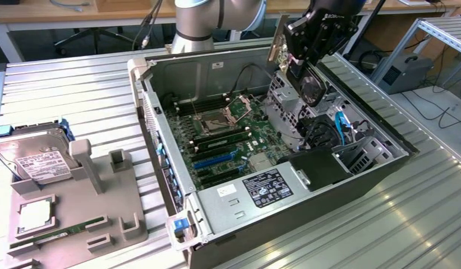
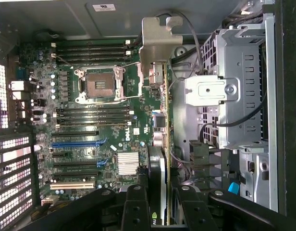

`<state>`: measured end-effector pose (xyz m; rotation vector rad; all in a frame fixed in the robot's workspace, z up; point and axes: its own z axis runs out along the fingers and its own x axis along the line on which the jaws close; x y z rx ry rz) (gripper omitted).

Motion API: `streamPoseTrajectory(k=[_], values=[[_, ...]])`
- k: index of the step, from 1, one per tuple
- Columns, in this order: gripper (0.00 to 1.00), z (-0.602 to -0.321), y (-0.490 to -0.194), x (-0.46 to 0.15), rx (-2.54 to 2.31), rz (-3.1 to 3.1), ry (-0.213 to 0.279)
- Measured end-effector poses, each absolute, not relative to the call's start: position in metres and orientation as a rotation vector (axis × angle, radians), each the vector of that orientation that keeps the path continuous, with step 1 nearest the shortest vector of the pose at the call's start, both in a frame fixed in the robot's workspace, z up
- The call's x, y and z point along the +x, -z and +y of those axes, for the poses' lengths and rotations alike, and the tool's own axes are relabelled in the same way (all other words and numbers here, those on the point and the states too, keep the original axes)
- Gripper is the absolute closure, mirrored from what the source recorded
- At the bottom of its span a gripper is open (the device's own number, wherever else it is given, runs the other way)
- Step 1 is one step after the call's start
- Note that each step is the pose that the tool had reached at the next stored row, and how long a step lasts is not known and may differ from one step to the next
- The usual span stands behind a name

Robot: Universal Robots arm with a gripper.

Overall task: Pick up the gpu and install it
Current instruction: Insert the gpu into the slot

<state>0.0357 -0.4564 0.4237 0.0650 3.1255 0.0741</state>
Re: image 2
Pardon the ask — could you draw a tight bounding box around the silver chipset heatsink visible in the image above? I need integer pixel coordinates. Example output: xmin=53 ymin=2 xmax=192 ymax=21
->
xmin=116 ymin=151 xmax=140 ymax=175

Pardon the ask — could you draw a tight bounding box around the black plastic holder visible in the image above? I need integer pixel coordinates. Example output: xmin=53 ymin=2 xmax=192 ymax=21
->
xmin=190 ymin=141 xmax=212 ymax=174

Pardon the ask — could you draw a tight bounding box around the white expansion slot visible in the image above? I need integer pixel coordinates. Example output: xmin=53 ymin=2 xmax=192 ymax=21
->
xmin=49 ymin=181 xmax=96 ymax=191

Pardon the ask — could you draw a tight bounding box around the silver disk bay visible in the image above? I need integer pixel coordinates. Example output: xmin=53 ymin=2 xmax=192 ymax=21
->
xmin=239 ymin=148 xmax=280 ymax=212

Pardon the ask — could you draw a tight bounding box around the white power connector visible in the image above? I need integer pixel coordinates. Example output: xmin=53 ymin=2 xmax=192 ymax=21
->
xmin=41 ymin=195 xmax=60 ymax=206

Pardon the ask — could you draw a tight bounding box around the blue expansion slot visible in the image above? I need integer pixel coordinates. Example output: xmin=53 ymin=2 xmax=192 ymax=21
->
xmin=51 ymin=141 xmax=101 ymax=148

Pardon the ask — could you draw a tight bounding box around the green motherboard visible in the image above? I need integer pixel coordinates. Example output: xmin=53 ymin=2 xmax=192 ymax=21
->
xmin=15 ymin=39 xmax=173 ymax=210

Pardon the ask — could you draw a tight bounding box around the RAM slot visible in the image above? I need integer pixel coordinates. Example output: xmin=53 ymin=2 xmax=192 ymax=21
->
xmin=56 ymin=47 xmax=132 ymax=53
xmin=56 ymin=112 xmax=135 ymax=118
xmin=56 ymin=42 xmax=132 ymax=48
xmin=56 ymin=58 xmax=132 ymax=64
xmin=56 ymin=52 xmax=132 ymax=58
xmin=56 ymin=117 xmax=135 ymax=123
xmin=56 ymin=107 xmax=135 ymax=113

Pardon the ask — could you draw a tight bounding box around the locking lever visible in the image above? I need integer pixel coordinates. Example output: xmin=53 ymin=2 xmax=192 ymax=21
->
xmin=118 ymin=62 xmax=140 ymax=71
xmin=118 ymin=94 xmax=142 ymax=102

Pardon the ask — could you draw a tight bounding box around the CPU socket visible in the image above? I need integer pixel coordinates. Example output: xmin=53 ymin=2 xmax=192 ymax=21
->
xmin=74 ymin=67 xmax=127 ymax=104

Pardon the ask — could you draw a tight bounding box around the silver drive cage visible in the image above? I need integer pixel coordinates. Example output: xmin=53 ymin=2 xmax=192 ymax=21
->
xmin=200 ymin=24 xmax=270 ymax=151

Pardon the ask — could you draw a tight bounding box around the silver rear port block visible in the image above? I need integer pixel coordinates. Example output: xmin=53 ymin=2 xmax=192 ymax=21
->
xmin=8 ymin=80 xmax=27 ymax=102

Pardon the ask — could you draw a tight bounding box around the open black PC case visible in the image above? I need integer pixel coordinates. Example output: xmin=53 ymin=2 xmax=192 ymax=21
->
xmin=0 ymin=0 xmax=296 ymax=231

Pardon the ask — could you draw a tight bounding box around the white case label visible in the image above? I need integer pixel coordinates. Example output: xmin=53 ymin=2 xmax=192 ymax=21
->
xmin=91 ymin=3 xmax=116 ymax=12

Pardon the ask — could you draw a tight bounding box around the blue disk wire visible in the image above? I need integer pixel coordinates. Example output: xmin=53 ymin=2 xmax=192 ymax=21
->
xmin=228 ymin=181 xmax=241 ymax=195

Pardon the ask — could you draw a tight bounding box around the black curved wire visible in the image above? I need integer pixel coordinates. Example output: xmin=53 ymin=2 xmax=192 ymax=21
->
xmin=198 ymin=89 xmax=268 ymax=135

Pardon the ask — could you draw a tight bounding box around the silver metal bracket plate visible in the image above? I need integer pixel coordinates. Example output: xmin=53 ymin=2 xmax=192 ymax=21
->
xmin=184 ymin=75 xmax=241 ymax=106

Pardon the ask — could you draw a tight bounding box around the thin black wire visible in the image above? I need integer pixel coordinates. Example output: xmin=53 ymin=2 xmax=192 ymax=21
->
xmin=160 ymin=11 xmax=203 ymax=73

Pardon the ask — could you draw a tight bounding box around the black wire bundle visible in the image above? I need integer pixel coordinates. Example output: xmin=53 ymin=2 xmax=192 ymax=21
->
xmin=221 ymin=7 xmax=264 ymax=27

